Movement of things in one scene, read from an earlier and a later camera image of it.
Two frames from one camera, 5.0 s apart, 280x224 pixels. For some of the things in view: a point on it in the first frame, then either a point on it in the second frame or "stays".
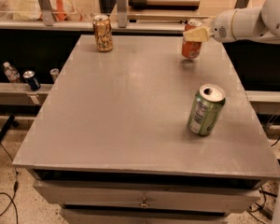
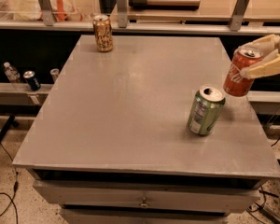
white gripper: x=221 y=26 -> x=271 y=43
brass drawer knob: x=144 y=204 stays
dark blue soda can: x=32 y=80 stays
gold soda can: x=103 y=32 stays
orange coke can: x=191 y=49 -> x=234 y=84
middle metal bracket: x=121 y=6 stays
